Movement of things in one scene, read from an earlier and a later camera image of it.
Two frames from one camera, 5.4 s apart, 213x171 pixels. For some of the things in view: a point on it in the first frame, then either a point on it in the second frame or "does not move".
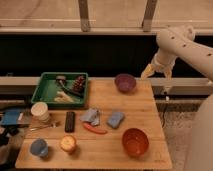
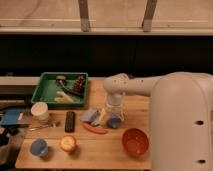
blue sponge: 115,119 does not move
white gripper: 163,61 → 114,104
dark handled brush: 61,81 does not move
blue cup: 39,147 does not move
